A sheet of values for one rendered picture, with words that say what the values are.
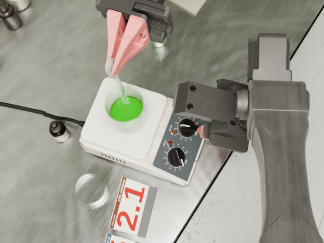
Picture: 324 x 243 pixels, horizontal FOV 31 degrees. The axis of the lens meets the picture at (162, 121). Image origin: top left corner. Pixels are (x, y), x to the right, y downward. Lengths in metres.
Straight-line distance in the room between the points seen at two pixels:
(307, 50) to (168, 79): 0.27
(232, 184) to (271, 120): 0.39
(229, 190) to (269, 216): 0.44
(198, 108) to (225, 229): 0.31
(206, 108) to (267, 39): 0.12
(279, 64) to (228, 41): 0.37
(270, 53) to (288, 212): 0.25
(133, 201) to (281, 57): 0.40
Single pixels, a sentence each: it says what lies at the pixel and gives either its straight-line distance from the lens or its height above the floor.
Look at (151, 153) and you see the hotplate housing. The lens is 0.98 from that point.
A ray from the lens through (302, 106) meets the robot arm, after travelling 0.69.
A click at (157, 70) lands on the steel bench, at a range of 1.10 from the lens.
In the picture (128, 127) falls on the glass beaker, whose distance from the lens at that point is 0.93.
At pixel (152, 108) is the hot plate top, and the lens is 0.98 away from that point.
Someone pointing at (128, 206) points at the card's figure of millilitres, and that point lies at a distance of 1.01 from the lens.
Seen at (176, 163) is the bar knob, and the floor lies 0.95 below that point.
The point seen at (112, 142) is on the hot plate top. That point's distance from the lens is 0.97.
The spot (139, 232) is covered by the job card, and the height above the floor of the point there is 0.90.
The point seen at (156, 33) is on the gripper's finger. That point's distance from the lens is 0.79.
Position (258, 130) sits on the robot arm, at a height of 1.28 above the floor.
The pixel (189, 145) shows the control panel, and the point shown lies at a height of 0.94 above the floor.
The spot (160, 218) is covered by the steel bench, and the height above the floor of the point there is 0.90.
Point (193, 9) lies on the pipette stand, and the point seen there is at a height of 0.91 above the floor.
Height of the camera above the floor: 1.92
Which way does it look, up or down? 73 degrees down
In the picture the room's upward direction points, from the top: 10 degrees counter-clockwise
